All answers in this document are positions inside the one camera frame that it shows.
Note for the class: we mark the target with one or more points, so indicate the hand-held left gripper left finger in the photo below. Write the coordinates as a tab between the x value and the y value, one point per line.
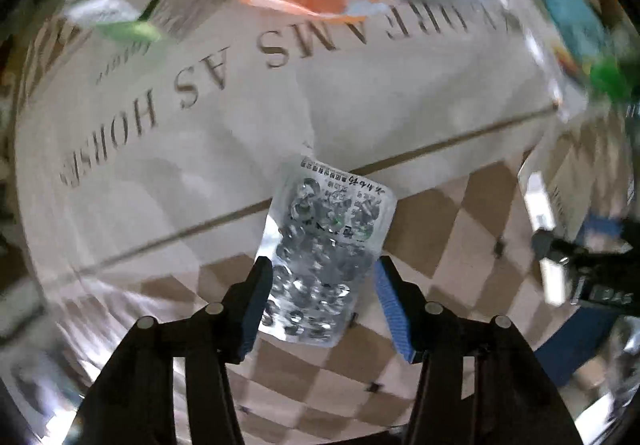
255	310

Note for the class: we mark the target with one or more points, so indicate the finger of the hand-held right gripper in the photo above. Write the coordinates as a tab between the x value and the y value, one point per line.
600	227
560	247

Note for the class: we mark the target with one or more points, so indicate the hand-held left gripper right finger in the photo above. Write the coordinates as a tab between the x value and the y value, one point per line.
395	310

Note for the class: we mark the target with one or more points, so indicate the white paper box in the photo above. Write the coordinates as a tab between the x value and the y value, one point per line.
537	205

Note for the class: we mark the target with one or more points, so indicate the clear bag of silver beads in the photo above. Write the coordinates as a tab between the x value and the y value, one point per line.
325	235

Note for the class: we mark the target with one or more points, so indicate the green wrapper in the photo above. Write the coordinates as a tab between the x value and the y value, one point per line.
610	75

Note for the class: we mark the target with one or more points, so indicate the white green small box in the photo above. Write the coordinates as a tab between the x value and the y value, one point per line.
105	12

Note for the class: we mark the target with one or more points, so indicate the clear plastic wrapper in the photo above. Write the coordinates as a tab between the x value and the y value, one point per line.
555	80

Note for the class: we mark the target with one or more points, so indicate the checkered printed tablecloth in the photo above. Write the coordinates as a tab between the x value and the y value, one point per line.
400	115

